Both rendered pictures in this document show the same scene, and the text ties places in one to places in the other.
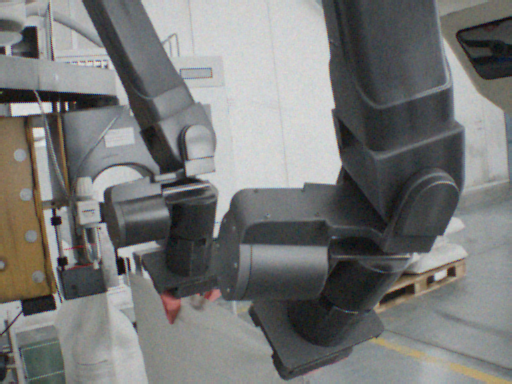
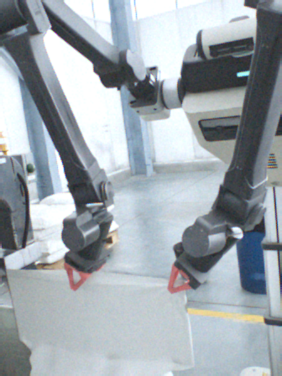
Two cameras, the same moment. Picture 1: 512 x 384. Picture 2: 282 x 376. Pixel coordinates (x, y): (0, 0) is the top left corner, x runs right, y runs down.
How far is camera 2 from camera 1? 0.52 m
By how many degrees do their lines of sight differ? 31
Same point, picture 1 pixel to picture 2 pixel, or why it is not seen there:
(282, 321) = (189, 265)
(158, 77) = (86, 157)
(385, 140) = (252, 196)
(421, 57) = (263, 171)
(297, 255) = (219, 237)
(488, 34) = (216, 122)
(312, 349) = (203, 274)
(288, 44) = not seen: outside the picture
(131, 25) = (73, 128)
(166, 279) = (86, 263)
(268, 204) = (211, 221)
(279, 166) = not seen: outside the picture
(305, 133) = not seen: outside the picture
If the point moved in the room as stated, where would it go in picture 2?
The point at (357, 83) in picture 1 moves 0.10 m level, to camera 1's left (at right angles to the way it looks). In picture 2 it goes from (247, 180) to (201, 194)
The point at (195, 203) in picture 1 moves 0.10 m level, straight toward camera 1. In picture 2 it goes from (107, 221) to (137, 227)
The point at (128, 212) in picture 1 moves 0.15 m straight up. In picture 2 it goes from (86, 231) to (74, 155)
